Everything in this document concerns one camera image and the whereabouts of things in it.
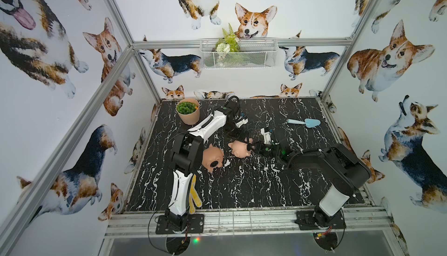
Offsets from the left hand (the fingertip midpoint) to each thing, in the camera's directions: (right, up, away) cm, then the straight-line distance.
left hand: (244, 138), depth 91 cm
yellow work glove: (-24, -26, -11) cm, 37 cm away
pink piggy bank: (-3, -5, -4) cm, 7 cm away
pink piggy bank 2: (-16, -8, -8) cm, 19 cm away
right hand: (+1, -3, -3) cm, 4 cm away
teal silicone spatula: (+41, +7, +16) cm, 44 cm away
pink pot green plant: (-32, +15, +9) cm, 36 cm away
